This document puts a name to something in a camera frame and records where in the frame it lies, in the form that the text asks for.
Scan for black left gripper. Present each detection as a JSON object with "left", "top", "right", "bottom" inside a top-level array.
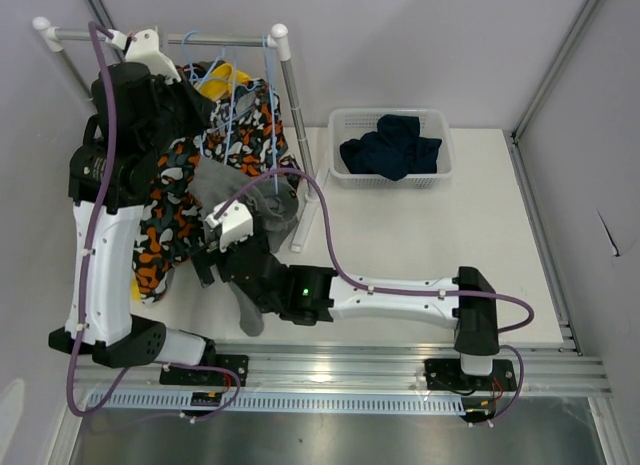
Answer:
[{"left": 141, "top": 64, "right": 214, "bottom": 160}]

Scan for blue hanger of grey shorts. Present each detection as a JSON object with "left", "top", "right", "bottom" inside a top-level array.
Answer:
[{"left": 192, "top": 74, "right": 281, "bottom": 179}]

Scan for grey shorts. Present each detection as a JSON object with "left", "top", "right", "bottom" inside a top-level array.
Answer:
[{"left": 188, "top": 158, "right": 299, "bottom": 337}]

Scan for navy blue shorts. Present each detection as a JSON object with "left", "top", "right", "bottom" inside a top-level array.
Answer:
[{"left": 339, "top": 114, "right": 443, "bottom": 181}]

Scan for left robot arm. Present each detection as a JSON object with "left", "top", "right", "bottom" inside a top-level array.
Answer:
[{"left": 48, "top": 62, "right": 217, "bottom": 385}]

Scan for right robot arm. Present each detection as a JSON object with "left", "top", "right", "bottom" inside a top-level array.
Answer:
[{"left": 191, "top": 238, "right": 499, "bottom": 389}]

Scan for blue hanger of yellow shorts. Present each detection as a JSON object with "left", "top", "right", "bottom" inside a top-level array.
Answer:
[{"left": 180, "top": 30, "right": 226, "bottom": 86}]

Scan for blue hanger of patterned shorts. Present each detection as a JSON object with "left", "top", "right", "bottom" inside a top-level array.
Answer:
[{"left": 197, "top": 44, "right": 266, "bottom": 136}]

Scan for yellow shorts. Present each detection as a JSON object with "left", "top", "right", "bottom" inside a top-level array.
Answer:
[{"left": 132, "top": 62, "right": 252, "bottom": 305}]

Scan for orange black patterned shorts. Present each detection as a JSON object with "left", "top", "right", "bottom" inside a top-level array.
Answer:
[{"left": 133, "top": 79, "right": 298, "bottom": 305}]

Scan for metal clothes rack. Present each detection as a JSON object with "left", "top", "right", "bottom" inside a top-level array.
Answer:
[{"left": 31, "top": 15, "right": 329, "bottom": 254}]

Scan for white plastic basket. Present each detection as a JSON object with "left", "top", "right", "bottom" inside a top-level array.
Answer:
[{"left": 328, "top": 107, "right": 455, "bottom": 189}]

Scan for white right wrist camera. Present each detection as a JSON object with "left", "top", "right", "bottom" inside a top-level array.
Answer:
[{"left": 204, "top": 200, "right": 254, "bottom": 253}]

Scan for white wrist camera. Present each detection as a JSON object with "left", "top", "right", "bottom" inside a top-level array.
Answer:
[
  {"left": 105, "top": 29, "right": 182, "bottom": 85},
  {"left": 204, "top": 200, "right": 254, "bottom": 253}
]

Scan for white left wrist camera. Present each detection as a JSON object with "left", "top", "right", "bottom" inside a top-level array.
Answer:
[{"left": 105, "top": 29, "right": 182, "bottom": 85}]

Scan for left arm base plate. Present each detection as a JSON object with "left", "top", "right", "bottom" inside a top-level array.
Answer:
[{"left": 159, "top": 354, "right": 249, "bottom": 387}]

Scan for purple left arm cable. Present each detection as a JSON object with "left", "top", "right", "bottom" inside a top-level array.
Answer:
[{"left": 65, "top": 20, "right": 241, "bottom": 426}]

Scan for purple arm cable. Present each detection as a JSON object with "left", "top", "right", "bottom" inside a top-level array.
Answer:
[
  {"left": 214, "top": 167, "right": 535, "bottom": 429},
  {"left": 65, "top": 20, "right": 241, "bottom": 426}
]

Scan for white slotted cable duct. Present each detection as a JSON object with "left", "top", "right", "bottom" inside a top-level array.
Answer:
[{"left": 105, "top": 389, "right": 465, "bottom": 416}]

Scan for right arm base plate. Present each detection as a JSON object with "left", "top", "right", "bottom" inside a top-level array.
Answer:
[{"left": 424, "top": 358, "right": 517, "bottom": 396}]

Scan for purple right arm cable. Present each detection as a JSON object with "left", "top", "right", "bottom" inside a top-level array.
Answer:
[{"left": 214, "top": 167, "right": 535, "bottom": 429}]

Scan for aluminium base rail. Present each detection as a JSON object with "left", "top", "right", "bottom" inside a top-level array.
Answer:
[{"left": 67, "top": 337, "right": 614, "bottom": 399}]

